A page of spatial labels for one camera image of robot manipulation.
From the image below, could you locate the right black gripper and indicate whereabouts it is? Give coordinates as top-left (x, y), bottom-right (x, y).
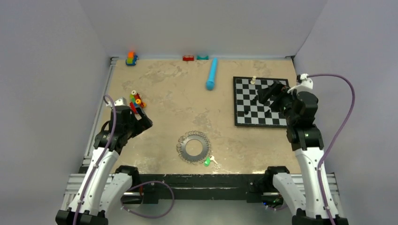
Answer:
top-left (257, 81), bottom-right (298, 124)

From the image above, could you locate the metal disc with keyrings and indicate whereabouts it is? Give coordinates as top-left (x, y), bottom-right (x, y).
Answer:
top-left (176, 131), bottom-right (212, 164)

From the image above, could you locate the green key tag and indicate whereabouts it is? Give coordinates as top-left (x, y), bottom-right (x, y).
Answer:
top-left (203, 157), bottom-right (211, 167)

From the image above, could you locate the silver key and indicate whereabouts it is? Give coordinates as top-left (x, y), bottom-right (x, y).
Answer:
top-left (209, 155), bottom-right (218, 165)

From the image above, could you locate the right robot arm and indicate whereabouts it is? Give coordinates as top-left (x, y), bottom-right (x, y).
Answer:
top-left (256, 82), bottom-right (349, 225)

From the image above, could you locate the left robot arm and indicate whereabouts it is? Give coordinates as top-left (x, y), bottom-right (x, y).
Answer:
top-left (55, 105), bottom-right (153, 225)

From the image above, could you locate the colourful toy block stack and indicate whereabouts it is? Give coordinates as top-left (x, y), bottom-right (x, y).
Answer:
top-left (130, 90), bottom-right (146, 114)

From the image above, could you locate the white chess pawn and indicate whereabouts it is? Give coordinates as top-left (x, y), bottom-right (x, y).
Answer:
top-left (250, 76), bottom-right (256, 85)

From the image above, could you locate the black white chessboard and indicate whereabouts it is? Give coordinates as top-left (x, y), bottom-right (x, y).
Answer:
top-left (233, 76), bottom-right (289, 128)

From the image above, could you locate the blue cylinder tube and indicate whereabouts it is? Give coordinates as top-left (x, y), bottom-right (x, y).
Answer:
top-left (206, 58), bottom-right (218, 90)

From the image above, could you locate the blue orange toy car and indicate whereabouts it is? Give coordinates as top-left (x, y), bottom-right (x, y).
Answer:
top-left (125, 52), bottom-right (138, 66)

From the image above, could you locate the red toy brick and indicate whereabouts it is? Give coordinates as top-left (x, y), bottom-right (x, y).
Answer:
top-left (182, 55), bottom-right (195, 61)

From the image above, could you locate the teal toy brick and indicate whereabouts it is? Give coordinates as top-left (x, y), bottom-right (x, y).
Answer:
top-left (196, 55), bottom-right (209, 60)

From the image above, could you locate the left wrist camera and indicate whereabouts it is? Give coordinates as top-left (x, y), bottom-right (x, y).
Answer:
top-left (114, 97), bottom-right (128, 106)

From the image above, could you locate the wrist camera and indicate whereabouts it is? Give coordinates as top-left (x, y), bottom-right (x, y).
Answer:
top-left (287, 74), bottom-right (314, 93)
top-left (114, 97), bottom-right (128, 106)

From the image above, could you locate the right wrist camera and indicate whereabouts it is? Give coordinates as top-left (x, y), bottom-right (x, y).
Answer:
top-left (287, 74), bottom-right (314, 93)

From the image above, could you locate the purple cable loop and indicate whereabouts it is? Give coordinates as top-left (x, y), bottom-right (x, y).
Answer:
top-left (120, 180), bottom-right (176, 219)

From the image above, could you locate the black front rail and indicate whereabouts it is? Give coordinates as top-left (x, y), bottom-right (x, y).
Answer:
top-left (122, 173), bottom-right (283, 207)

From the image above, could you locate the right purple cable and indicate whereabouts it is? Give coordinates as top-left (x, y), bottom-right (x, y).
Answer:
top-left (306, 73), bottom-right (356, 225)

